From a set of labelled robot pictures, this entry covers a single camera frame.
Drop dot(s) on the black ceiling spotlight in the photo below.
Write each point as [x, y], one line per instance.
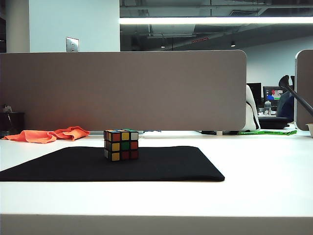
[233, 44]

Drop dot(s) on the multicoloured Rubik's cube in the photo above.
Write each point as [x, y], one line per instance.
[121, 147]

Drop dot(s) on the person in blue top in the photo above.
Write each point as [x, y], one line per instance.
[284, 107]

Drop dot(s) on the black flat device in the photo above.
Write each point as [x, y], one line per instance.
[209, 132]

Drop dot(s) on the black angled pole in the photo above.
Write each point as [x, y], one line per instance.
[300, 99]

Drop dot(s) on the red lit sign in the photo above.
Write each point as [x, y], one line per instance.
[200, 40]

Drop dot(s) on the black round chair seat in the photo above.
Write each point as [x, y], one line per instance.
[274, 122]

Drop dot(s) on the black monitor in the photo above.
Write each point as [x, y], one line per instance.
[255, 90]

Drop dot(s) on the metal wall outlet plate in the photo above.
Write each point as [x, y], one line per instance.
[72, 44]

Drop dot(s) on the green tape strip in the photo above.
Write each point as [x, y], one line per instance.
[269, 132]

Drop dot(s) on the white-edged brown desk divider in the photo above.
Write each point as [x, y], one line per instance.
[305, 93]

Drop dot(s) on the clear water bottle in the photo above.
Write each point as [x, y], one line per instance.
[268, 109]

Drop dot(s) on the orange cloth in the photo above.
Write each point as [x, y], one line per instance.
[41, 135]

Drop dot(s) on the long ceiling light strip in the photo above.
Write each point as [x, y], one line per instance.
[207, 20]

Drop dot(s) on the black mouse pad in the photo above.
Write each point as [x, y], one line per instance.
[171, 164]

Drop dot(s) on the beige bowl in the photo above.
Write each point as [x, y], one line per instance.
[310, 130]

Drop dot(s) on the wide computer monitor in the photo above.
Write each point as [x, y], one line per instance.
[272, 94]

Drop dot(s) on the wide brown desk divider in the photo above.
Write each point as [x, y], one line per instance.
[122, 90]

